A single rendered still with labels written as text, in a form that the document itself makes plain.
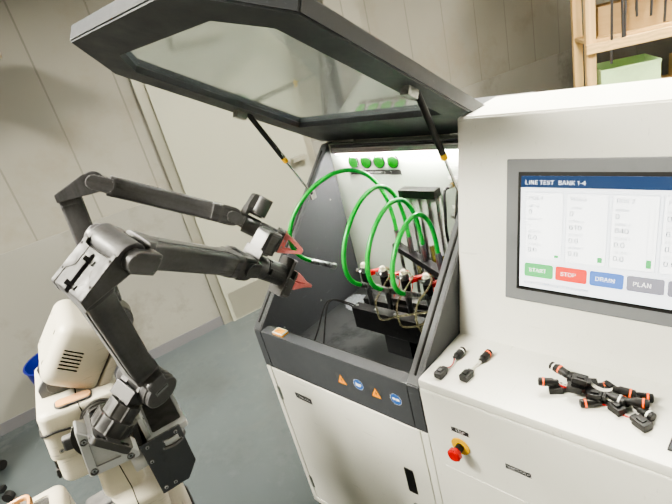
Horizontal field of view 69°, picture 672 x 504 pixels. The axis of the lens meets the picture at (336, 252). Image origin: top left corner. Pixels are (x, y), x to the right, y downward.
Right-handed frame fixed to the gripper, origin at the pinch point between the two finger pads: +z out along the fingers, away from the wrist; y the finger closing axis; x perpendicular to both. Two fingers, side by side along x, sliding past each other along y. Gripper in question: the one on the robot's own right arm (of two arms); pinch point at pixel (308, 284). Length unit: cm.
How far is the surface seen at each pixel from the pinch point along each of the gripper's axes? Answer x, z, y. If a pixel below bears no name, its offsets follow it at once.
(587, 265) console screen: -52, 32, 30
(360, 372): -7.4, 23.5, -17.9
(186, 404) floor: 164, 63, -109
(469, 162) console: -22, 16, 45
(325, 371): 8.1, 24.4, -24.4
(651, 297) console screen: -65, 37, 28
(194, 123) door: 232, 20, 57
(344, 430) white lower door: 7, 41, -42
